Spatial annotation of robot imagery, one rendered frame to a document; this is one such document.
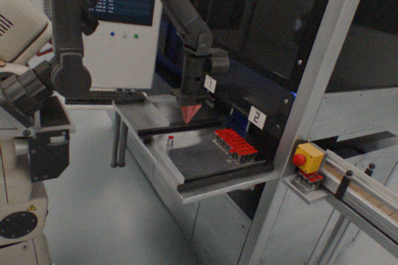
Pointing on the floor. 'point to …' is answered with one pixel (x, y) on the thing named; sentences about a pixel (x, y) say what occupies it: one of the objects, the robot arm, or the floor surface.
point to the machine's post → (307, 102)
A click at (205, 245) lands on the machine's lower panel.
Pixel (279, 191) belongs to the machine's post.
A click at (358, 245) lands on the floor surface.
